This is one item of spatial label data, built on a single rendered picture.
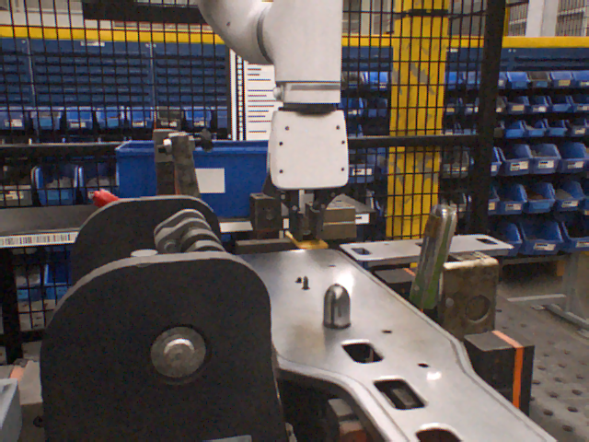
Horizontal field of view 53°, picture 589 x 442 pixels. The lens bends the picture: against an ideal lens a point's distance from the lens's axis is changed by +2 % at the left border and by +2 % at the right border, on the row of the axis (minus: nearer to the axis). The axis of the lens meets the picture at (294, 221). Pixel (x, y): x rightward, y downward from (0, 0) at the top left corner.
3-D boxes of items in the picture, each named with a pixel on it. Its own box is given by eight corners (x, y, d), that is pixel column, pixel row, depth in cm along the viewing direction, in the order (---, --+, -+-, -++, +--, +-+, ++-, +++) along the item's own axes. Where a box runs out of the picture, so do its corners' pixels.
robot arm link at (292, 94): (280, 82, 70) (280, 108, 70) (350, 82, 72) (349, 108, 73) (264, 82, 77) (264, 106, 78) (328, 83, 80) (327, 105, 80)
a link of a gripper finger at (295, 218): (280, 193, 75) (280, 243, 77) (304, 191, 76) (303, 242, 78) (273, 189, 78) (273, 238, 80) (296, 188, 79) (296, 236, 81)
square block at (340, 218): (353, 389, 114) (358, 206, 106) (314, 394, 112) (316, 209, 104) (340, 369, 121) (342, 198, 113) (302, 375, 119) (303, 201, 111)
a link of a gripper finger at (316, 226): (316, 191, 76) (315, 241, 78) (339, 191, 77) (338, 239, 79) (308, 188, 79) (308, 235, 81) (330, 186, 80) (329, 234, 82)
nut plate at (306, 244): (329, 248, 76) (329, 238, 76) (301, 250, 75) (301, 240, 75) (309, 232, 84) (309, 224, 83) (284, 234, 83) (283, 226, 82)
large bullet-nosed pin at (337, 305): (353, 339, 68) (354, 285, 67) (328, 343, 67) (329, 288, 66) (344, 329, 71) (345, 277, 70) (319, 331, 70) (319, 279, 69)
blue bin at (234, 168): (282, 215, 112) (282, 147, 110) (119, 219, 109) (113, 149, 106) (274, 199, 128) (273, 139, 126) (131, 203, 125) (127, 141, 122)
